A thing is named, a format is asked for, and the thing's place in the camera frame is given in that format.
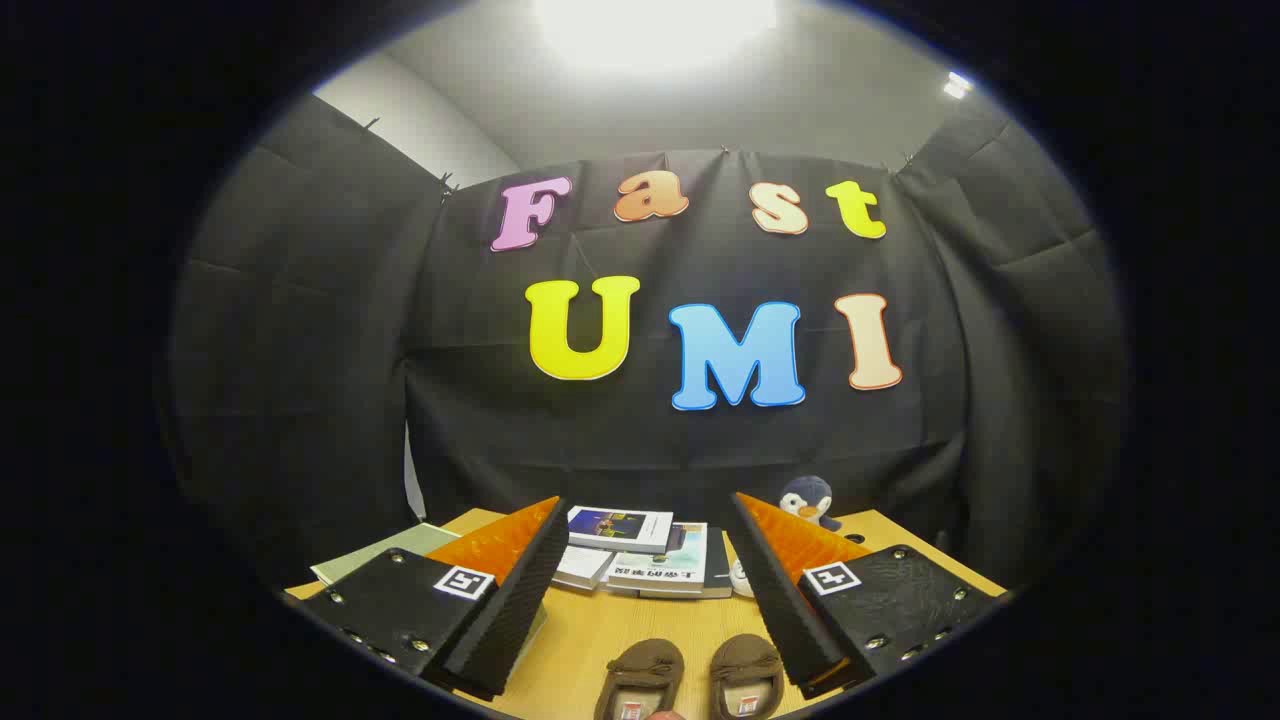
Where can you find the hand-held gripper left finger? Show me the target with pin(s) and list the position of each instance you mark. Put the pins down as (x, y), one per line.
(520, 590)

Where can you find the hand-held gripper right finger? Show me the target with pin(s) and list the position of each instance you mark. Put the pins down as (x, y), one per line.
(785, 600)

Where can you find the brown fuzzy moccasin shoe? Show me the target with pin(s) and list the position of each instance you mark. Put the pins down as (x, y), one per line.
(645, 665)
(748, 660)

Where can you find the pale green fabric storage box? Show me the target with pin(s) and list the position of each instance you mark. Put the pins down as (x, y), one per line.
(385, 548)

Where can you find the white round plush toy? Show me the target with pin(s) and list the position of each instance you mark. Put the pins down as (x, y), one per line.
(741, 580)

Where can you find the white text-covered book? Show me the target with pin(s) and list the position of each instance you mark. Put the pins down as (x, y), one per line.
(582, 567)

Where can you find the black book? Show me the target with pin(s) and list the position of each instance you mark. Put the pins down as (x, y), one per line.
(716, 565)

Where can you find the penguin plush toy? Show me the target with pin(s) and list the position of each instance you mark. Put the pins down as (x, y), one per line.
(808, 497)

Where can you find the book with blue night cover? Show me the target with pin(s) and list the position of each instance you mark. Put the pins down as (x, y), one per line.
(620, 528)

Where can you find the book with sky cover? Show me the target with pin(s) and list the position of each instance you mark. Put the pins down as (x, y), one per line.
(665, 570)

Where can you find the small ceiling spotlight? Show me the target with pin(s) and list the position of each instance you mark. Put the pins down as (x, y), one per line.
(956, 86)

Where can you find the large ceiling light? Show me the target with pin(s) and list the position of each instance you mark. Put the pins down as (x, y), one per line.
(655, 25)

